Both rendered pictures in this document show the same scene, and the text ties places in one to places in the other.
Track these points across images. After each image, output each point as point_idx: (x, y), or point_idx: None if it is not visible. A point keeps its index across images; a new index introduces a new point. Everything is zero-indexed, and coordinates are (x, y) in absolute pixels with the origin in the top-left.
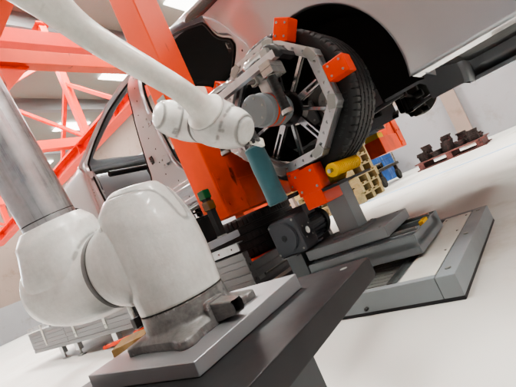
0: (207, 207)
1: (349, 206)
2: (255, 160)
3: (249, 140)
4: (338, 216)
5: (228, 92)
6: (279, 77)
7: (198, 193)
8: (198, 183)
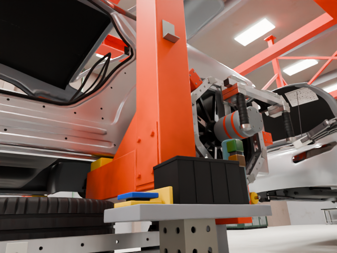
0: (243, 162)
1: (227, 237)
2: (242, 152)
3: (316, 138)
4: (218, 242)
5: (254, 92)
6: (271, 116)
7: (237, 140)
8: (173, 127)
